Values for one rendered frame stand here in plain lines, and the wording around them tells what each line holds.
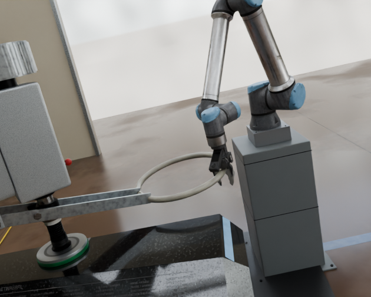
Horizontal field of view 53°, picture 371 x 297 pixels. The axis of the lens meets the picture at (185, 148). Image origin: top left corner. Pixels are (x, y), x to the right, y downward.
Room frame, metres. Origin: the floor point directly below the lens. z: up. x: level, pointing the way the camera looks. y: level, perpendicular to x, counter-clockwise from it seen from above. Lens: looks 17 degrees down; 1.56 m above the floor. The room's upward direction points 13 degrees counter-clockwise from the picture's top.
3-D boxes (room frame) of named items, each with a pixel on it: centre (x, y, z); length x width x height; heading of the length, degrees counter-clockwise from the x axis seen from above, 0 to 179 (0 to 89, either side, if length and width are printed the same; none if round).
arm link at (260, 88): (2.20, -0.52, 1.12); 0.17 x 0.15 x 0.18; 40
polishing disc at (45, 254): (1.45, 0.61, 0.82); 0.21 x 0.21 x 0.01
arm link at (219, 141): (1.68, -0.15, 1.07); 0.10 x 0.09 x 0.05; 61
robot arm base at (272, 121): (2.21, -0.51, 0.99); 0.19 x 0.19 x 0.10
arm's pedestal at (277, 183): (2.21, -0.51, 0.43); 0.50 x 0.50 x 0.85; 89
